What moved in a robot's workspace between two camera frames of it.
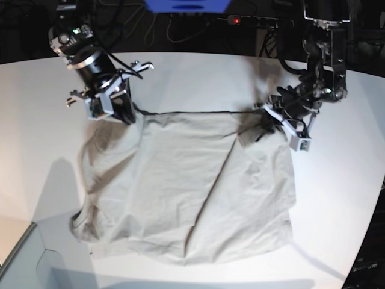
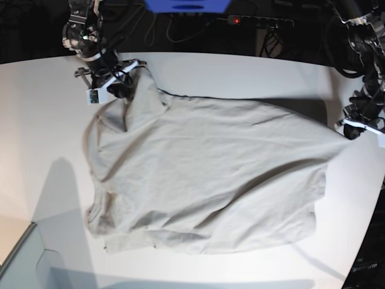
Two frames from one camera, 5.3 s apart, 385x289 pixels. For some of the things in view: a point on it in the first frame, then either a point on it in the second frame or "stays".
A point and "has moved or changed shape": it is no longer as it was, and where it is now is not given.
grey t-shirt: [184, 188] has moved or changed shape
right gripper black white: [296, 106] to [363, 113]
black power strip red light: [261, 21] stays
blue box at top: [188, 6] stays
